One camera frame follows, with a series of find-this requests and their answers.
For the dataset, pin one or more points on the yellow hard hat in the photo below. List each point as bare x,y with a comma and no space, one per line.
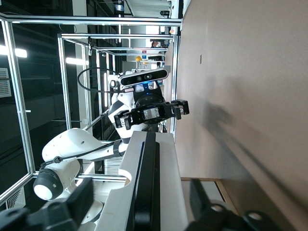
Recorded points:
138,58

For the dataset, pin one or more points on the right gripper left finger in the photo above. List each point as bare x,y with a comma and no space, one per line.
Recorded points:
55,214

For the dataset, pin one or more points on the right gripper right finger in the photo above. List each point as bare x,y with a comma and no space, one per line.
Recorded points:
216,219

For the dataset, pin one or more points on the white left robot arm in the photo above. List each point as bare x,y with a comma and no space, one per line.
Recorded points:
72,144

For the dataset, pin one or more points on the aluminium cell frame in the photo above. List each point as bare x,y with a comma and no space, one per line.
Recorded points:
16,84

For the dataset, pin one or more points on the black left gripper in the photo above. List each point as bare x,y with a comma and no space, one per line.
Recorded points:
150,103

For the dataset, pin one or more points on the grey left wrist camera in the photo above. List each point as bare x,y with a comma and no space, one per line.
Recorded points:
144,77

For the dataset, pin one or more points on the white wall vent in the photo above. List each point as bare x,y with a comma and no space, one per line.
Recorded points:
4,83

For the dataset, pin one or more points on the white-fronted wooden drawer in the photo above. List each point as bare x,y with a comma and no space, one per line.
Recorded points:
170,173

